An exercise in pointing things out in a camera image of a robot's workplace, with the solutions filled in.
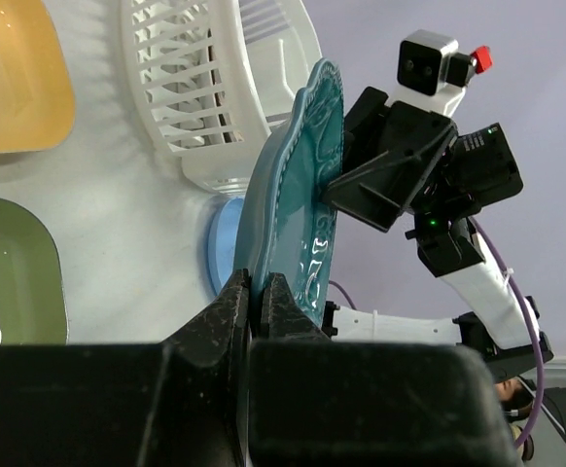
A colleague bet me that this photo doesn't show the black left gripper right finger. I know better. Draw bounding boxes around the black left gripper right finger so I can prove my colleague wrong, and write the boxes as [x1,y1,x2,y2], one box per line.
[248,273,520,466]

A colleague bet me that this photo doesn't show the green square panda dish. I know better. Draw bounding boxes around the green square panda dish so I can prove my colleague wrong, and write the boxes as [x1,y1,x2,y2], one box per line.
[0,198,69,345]

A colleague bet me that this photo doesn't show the yellow square panda dish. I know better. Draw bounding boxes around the yellow square panda dish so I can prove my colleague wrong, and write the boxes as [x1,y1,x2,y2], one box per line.
[0,1,76,154]

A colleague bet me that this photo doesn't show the teal scalloped plate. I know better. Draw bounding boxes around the teal scalloped plate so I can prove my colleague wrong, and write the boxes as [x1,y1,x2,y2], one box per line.
[233,58,344,326]

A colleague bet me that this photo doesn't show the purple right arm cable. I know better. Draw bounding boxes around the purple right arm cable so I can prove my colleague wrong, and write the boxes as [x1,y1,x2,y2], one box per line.
[329,218,547,449]

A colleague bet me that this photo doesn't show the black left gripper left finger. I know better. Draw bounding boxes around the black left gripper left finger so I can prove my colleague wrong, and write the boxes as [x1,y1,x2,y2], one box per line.
[0,270,250,466]

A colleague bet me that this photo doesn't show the white plastic dish bin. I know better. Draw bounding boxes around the white plastic dish bin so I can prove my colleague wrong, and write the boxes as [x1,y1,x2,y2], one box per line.
[120,0,322,197]

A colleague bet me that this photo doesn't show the light blue round plate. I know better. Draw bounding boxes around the light blue round plate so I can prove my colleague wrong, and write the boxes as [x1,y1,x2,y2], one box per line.
[207,198,244,295]

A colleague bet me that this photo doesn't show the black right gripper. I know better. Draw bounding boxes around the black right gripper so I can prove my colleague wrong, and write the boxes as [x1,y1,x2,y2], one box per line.
[322,87,523,233]

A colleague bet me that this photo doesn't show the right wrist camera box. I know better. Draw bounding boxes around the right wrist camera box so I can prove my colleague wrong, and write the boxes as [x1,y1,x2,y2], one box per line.
[388,29,493,118]

